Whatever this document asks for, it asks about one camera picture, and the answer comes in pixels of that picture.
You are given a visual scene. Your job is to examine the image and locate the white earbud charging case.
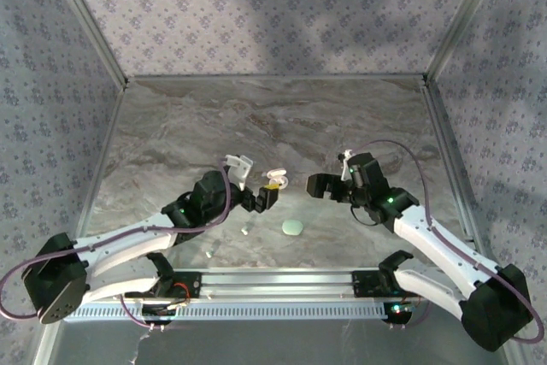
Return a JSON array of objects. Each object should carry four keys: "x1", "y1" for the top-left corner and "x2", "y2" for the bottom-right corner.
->
[{"x1": 261, "y1": 167, "x2": 290, "y2": 190}]

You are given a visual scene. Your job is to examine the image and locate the mint green earbud charging case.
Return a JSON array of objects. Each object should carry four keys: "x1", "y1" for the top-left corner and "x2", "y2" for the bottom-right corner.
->
[{"x1": 280, "y1": 218, "x2": 305, "y2": 238}]

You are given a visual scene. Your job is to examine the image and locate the circuit board with lit LEDs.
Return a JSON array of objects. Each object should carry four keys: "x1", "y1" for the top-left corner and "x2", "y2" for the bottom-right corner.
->
[{"x1": 381, "y1": 301, "x2": 415, "y2": 327}]

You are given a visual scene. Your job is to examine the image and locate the grey metal base panel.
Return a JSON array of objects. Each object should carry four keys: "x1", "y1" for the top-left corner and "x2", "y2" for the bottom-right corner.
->
[{"x1": 55, "y1": 321, "x2": 509, "y2": 365}]

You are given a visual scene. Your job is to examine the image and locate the aluminium table side rail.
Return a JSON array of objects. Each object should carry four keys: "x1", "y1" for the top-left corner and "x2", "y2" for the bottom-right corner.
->
[
  {"x1": 66, "y1": 82, "x2": 129, "y2": 270},
  {"x1": 421, "y1": 76, "x2": 503, "y2": 270}
]

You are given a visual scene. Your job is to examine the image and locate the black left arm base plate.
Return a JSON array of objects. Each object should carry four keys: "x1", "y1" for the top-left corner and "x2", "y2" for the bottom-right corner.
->
[{"x1": 123, "y1": 270, "x2": 202, "y2": 300}]

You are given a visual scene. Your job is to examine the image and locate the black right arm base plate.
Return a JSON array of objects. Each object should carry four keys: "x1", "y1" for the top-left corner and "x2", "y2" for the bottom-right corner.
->
[{"x1": 350, "y1": 269, "x2": 431, "y2": 300}]

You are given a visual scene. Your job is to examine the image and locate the white slotted cable duct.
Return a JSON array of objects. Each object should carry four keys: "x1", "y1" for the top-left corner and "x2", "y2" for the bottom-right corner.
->
[{"x1": 62, "y1": 301, "x2": 388, "y2": 322}]

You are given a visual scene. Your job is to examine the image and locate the thin aluminium table edge rail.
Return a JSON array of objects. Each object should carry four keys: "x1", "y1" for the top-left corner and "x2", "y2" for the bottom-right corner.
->
[{"x1": 126, "y1": 74, "x2": 428, "y2": 82}]

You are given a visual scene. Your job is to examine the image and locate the black controller board with wires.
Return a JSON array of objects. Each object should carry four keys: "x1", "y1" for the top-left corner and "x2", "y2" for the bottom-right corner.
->
[{"x1": 140, "y1": 301, "x2": 177, "y2": 326}]

